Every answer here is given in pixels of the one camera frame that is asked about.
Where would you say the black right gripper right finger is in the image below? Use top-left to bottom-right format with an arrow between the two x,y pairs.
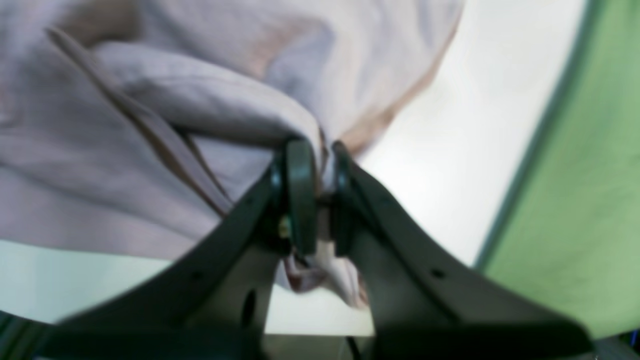
331,142 -> 593,360

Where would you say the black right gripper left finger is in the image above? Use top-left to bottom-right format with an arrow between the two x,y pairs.
35,139 -> 317,360

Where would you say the mauve t-shirt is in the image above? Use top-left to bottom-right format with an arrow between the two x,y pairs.
0,0 -> 466,308

